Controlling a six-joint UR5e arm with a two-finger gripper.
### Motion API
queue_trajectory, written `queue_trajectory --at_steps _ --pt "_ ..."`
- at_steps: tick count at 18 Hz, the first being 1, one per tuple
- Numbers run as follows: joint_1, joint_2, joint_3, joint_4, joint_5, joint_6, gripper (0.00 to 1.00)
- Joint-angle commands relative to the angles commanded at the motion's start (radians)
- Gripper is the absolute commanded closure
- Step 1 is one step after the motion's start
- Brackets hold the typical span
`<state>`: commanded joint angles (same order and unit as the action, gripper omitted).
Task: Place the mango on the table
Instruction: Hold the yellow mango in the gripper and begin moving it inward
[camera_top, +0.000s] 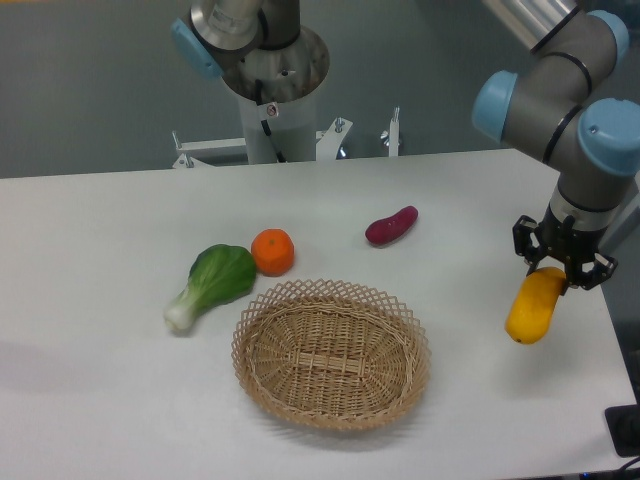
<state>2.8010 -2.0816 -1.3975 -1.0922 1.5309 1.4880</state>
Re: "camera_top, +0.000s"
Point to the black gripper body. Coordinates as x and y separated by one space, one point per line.
569 235

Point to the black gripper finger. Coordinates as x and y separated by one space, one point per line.
526 243
603 269

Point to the yellow mango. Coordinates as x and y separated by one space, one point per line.
532 310

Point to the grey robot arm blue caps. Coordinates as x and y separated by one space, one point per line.
546 115

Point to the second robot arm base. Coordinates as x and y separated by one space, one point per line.
272 64

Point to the purple sweet potato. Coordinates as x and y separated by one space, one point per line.
389 229

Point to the black device at table edge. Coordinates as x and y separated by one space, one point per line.
623 425

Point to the woven wicker basket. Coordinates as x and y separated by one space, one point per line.
331 354

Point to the orange fruit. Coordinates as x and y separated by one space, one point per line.
273 251

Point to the green bok choy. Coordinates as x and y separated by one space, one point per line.
219 275

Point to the white metal mounting frame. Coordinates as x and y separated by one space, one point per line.
329 145

